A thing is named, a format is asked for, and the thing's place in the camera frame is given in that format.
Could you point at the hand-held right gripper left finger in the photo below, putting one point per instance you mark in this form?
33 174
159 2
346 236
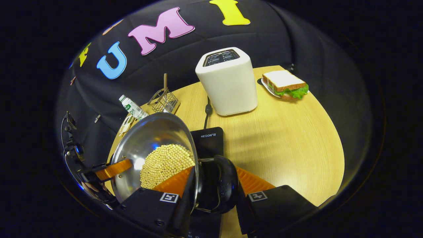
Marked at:
185 205

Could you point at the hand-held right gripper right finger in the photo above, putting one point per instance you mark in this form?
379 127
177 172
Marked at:
246 215

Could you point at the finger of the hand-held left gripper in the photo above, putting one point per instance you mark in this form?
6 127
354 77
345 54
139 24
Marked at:
115 168

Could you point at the steel pot with soybeans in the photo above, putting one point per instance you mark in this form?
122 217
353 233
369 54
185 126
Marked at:
155 132

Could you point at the black induction cooktop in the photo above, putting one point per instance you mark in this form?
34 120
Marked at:
208 143

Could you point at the silver backdrop clip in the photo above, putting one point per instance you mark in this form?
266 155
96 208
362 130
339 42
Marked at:
96 118

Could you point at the white divided bean dish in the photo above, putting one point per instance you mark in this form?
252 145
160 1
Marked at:
125 125

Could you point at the white drink bottle green label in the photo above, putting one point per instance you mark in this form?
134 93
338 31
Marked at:
134 108

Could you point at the white toaster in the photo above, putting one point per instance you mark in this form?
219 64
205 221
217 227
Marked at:
228 86

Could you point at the white plate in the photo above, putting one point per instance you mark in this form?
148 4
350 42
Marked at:
266 88

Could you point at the sandwich with lettuce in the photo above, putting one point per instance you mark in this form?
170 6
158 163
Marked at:
284 81

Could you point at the black backdrop cloth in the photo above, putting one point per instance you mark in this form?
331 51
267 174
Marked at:
281 43

